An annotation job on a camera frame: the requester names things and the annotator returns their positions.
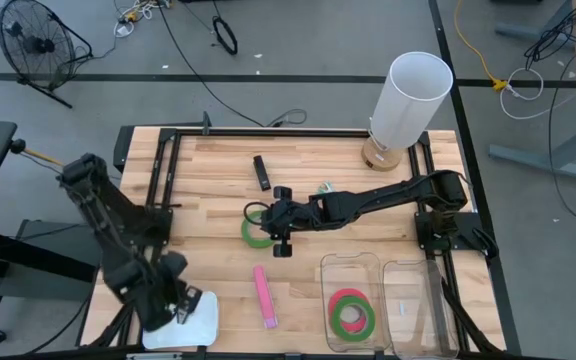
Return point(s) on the black aluminium table frame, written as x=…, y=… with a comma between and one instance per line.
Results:
x=318, y=132

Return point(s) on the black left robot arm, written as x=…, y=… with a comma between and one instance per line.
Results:
x=113, y=220

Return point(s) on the black stapler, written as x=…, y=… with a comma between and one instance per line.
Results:
x=262, y=174

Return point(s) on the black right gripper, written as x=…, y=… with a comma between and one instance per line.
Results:
x=290, y=217

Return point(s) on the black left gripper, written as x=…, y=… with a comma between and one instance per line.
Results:
x=170, y=290

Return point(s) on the clear plastic bin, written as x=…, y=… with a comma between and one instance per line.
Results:
x=325, y=280
x=418, y=285

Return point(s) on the teal staple remover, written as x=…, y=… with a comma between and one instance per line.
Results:
x=325, y=187

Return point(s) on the white plastic tray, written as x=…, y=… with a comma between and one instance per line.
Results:
x=203, y=330

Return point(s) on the grey desk foot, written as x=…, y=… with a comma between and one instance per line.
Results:
x=518, y=31
x=528, y=157

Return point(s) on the pink tape roll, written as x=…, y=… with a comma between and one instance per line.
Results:
x=335, y=297

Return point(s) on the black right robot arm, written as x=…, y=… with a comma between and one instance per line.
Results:
x=393, y=192

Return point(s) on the white lamp wooden base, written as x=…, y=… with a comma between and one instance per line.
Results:
x=408, y=100

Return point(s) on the green masking tape roll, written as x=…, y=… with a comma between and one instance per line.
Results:
x=248, y=237
x=338, y=325

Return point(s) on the black clamp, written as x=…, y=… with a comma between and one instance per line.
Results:
x=207, y=122

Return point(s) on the black floor fan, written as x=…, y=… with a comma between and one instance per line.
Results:
x=35, y=45

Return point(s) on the pink marker pen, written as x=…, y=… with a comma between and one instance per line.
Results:
x=264, y=297

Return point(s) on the yellow rod black knob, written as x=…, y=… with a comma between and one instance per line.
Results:
x=17, y=146

